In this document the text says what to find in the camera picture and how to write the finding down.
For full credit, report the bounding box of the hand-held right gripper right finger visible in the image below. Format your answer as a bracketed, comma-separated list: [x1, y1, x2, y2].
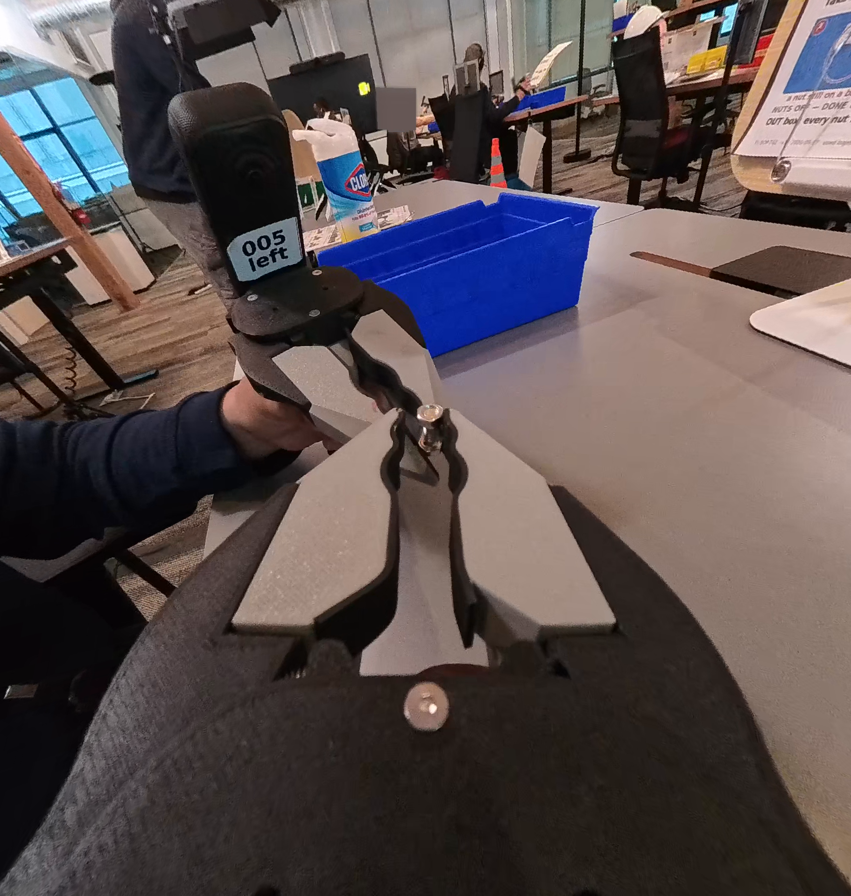
[439, 408, 617, 648]

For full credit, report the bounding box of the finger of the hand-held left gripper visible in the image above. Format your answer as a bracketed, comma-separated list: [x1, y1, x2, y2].
[347, 310, 446, 414]
[273, 345, 442, 485]

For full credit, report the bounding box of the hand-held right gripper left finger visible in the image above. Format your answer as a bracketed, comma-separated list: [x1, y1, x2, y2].
[231, 408, 403, 655]

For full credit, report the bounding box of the blue plastic bin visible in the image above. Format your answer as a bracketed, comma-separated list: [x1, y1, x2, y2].
[316, 192, 600, 358]

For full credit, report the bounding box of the person's left forearm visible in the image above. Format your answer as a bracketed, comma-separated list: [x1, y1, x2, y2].
[0, 388, 247, 554]

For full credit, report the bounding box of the person's left hand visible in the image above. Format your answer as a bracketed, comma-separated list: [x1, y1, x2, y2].
[222, 381, 345, 461]

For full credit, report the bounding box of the cardboard box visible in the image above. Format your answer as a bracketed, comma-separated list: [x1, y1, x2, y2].
[282, 110, 317, 184]

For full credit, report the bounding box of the disinfecting wipes canister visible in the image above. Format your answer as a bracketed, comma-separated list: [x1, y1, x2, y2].
[305, 118, 380, 245]

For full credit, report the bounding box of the printed paper leaflet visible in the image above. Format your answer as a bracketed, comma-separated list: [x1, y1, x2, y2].
[302, 204, 412, 249]

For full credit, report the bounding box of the black studio light panel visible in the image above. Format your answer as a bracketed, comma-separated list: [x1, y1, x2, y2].
[166, 0, 282, 60]

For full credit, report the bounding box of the red fire extinguisher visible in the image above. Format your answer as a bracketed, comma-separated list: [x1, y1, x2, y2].
[53, 183, 91, 226]

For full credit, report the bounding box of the white leaning board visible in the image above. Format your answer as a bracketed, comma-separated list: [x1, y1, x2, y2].
[518, 126, 547, 191]

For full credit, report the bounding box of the black leg wooden desk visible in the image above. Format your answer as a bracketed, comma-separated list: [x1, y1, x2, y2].
[0, 241, 159, 403]

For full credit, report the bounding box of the black light stand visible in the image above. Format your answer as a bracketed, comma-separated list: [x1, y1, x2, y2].
[563, 0, 594, 164]

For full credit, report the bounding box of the person's office chair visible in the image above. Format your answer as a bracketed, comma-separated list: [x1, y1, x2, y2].
[1, 528, 177, 620]

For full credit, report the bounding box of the white paper sign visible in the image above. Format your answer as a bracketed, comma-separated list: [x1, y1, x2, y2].
[530, 41, 573, 81]

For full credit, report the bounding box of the black office chair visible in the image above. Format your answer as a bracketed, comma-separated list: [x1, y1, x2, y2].
[611, 31, 720, 204]

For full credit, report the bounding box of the white stand base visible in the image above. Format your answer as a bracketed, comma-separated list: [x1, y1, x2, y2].
[749, 205, 851, 379]

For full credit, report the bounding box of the wooden display board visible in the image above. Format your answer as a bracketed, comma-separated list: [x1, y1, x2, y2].
[730, 0, 851, 207]

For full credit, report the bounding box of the black monitor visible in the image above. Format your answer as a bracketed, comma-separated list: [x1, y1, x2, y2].
[730, 0, 773, 67]

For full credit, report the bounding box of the printed instruction sheet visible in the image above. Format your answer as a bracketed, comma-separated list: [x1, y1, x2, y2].
[735, 0, 851, 197]

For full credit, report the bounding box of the black wall screen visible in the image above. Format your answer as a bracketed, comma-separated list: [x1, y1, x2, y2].
[267, 52, 377, 123]

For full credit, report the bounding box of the white pedestal cabinet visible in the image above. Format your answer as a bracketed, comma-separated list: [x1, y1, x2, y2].
[64, 227, 156, 307]

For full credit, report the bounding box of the dark table cable hatch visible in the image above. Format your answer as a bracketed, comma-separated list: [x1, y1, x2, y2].
[709, 245, 851, 295]

